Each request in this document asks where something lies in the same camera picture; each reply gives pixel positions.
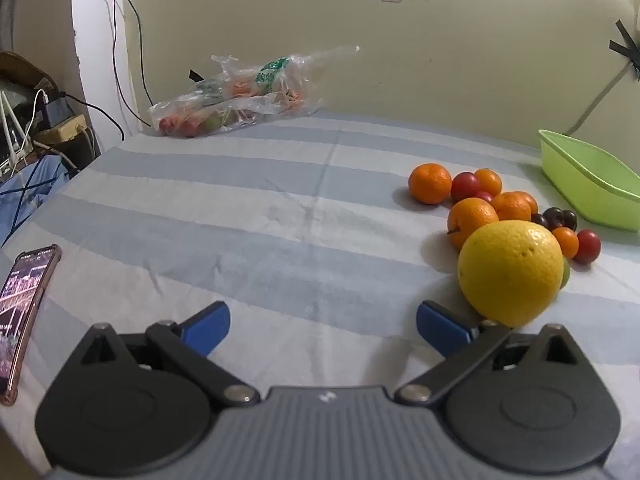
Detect brown cardboard piece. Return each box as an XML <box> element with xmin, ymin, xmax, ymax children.
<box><xmin>0</xmin><ymin>51</ymin><xmax>56</xmax><ymax>92</ymax></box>

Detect clear plastic produce bag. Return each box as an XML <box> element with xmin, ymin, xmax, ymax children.
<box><xmin>148</xmin><ymin>46</ymin><xmax>361</xmax><ymax>138</ymax></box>

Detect blue cloth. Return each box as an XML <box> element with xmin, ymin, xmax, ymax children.
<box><xmin>0</xmin><ymin>154</ymin><xmax>76</xmax><ymax>246</ymax></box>

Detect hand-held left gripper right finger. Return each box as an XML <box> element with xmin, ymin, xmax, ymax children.
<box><xmin>395</xmin><ymin>300</ymin><xmax>591</xmax><ymax>407</ymax></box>

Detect black tape cross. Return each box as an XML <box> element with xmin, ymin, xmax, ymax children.
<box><xmin>609</xmin><ymin>20</ymin><xmax>640</xmax><ymax>81</ymax></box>

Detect grey charger block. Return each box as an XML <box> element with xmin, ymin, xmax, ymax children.
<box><xmin>41</xmin><ymin>97</ymin><xmax>71</xmax><ymax>126</ymax></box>

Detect beige power strip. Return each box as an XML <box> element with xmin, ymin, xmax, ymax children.
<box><xmin>34</xmin><ymin>114</ymin><xmax>90</xmax><ymax>150</ymax></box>

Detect grey wall cable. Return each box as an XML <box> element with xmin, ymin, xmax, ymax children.
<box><xmin>565</xmin><ymin>65</ymin><xmax>632</xmax><ymax>136</ymax></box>

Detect blue white striped bed sheet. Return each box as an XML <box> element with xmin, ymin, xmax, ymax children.
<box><xmin>0</xmin><ymin>107</ymin><xmax>640</xmax><ymax>480</ymax></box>

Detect black wall cables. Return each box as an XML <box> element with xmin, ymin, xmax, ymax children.
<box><xmin>57</xmin><ymin>0</ymin><xmax>153</xmax><ymax>142</ymax></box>

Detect white charging cable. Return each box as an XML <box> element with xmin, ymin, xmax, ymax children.
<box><xmin>19</xmin><ymin>89</ymin><xmax>51</xmax><ymax>153</ymax></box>

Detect large yellow grapefruit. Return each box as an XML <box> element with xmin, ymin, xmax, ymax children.
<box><xmin>457</xmin><ymin>220</ymin><xmax>565</xmax><ymax>328</ymax></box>

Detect smartphone in clear case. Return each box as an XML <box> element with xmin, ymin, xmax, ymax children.
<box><xmin>0</xmin><ymin>244</ymin><xmax>63</xmax><ymax>407</ymax></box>

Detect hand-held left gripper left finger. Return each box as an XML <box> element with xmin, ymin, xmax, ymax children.
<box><xmin>67</xmin><ymin>301</ymin><xmax>261</xmax><ymax>407</ymax></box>

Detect red plum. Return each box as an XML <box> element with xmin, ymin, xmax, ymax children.
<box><xmin>451</xmin><ymin>172</ymin><xmax>482</xmax><ymax>203</ymax></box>
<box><xmin>573</xmin><ymin>229</ymin><xmax>602</xmax><ymax>265</ymax></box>

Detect green plastic basket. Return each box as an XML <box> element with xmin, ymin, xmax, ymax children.
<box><xmin>538</xmin><ymin>129</ymin><xmax>640</xmax><ymax>233</ymax></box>

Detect orange cherry tomato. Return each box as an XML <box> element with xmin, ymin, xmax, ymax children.
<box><xmin>474</xmin><ymin>168</ymin><xmax>503</xmax><ymax>197</ymax></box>
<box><xmin>552</xmin><ymin>227</ymin><xmax>580</xmax><ymax>259</ymax></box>

